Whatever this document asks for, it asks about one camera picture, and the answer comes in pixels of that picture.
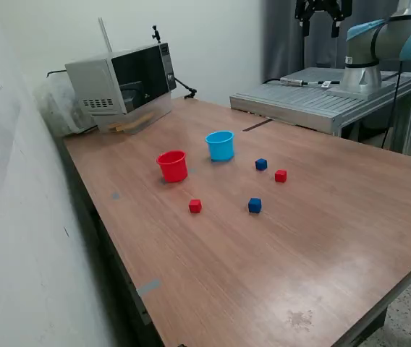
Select black tape strip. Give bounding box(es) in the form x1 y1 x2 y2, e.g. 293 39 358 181
242 119 274 133

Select white upright rod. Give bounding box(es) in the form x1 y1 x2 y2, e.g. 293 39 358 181
98 17 114 53

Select silver microwave oven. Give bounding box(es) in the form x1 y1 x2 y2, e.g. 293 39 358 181
64 42 177 116

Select dark grey curtain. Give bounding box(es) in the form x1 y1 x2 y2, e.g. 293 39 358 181
261 0 411 142

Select clear plastic box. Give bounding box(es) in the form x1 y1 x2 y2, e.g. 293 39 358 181
91 92 174 135

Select silver metal cylinder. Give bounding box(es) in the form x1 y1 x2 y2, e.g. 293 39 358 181
279 76 310 87

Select red plastic cup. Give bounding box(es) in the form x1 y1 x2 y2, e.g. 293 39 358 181
156 150 189 184

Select translucent plastic bag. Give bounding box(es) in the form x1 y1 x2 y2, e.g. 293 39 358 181
33 77 98 137

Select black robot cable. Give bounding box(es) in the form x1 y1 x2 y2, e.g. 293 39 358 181
381 59 405 150

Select long grey tape piece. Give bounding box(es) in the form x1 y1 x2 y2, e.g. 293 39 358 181
135 278 162 298

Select light blue plastic cup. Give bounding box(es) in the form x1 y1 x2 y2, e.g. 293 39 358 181
204 130 235 163

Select wooden sticks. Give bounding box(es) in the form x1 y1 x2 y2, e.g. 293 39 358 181
108 111 156 133

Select aluminium robot mounting table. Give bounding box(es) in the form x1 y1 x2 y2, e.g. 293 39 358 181
229 67 411 156

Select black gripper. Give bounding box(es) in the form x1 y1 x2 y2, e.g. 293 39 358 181
295 0 353 39

